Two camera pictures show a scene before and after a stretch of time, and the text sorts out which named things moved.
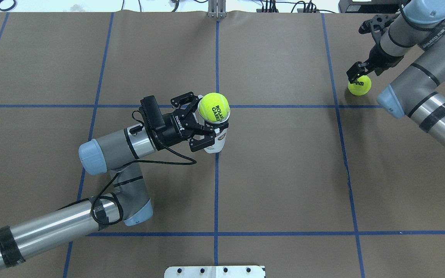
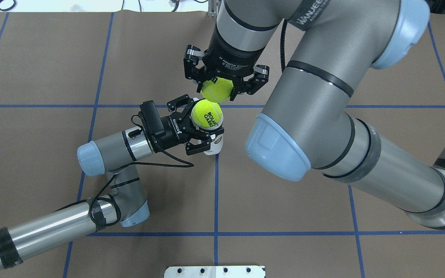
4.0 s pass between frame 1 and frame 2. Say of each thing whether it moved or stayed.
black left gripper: stayed
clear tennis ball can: moved
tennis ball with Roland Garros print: moved
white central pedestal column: stayed
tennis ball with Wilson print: moved
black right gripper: moved
